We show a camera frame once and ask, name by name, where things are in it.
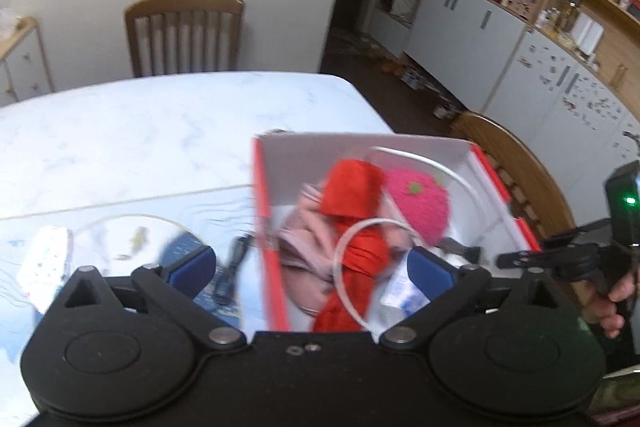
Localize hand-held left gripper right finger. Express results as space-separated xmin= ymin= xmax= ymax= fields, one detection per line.
xmin=380 ymin=246 xmax=583 ymax=353

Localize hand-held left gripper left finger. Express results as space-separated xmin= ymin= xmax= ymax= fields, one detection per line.
xmin=62 ymin=246 xmax=248 ymax=353

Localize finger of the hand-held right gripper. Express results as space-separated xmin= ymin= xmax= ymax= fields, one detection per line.
xmin=542 ymin=218 xmax=612 ymax=249
xmin=495 ymin=247 xmax=603 ymax=282

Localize blue tissue packet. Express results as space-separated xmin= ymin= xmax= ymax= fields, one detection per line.
xmin=380 ymin=264 xmax=431 ymax=323

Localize bright pink fuzzy hat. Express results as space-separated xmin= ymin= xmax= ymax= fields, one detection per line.
xmin=382 ymin=167 xmax=450 ymax=248

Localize red shoe box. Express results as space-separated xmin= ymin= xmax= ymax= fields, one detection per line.
xmin=250 ymin=130 xmax=546 ymax=333

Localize white charging cable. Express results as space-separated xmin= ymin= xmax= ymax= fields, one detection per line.
xmin=332 ymin=146 xmax=478 ymax=330

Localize red cloth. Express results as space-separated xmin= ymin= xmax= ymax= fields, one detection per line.
xmin=312 ymin=159 xmax=391 ymax=333

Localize pale pink knitted hat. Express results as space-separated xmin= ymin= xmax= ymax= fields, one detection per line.
xmin=277 ymin=182 xmax=401 ymax=315

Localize person's right hand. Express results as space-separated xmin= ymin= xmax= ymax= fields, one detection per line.
xmin=590 ymin=267 xmax=640 ymax=340

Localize round-backed wooden chair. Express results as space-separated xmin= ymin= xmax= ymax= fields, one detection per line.
xmin=450 ymin=111 xmax=601 ymax=323

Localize pale blue printed table mat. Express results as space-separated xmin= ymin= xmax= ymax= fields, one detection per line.
xmin=0 ymin=186 xmax=273 ymax=408

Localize white patterned packet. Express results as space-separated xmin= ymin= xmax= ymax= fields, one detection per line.
xmin=16 ymin=226 xmax=73 ymax=315

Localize camouflage clothing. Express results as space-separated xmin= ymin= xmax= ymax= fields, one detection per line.
xmin=592 ymin=372 xmax=640 ymax=427

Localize white flat appliance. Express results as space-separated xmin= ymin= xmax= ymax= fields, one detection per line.
xmin=570 ymin=14 xmax=603 ymax=52

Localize white wooden sideboard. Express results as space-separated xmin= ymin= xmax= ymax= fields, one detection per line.
xmin=0 ymin=17 xmax=55 ymax=108

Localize slatted wooden chair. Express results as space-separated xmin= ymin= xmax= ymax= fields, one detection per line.
xmin=124 ymin=0 xmax=246 ymax=78

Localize white wooden wall cabinet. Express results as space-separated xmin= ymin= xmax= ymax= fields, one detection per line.
xmin=370 ymin=0 xmax=640 ymax=228

